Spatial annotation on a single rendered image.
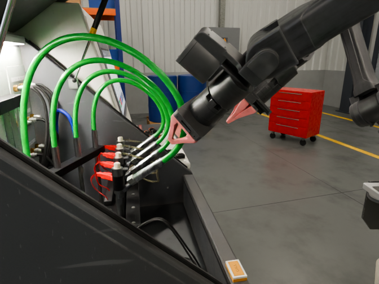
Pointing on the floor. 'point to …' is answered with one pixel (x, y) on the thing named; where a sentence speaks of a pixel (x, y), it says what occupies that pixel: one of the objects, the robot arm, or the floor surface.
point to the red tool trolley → (296, 112)
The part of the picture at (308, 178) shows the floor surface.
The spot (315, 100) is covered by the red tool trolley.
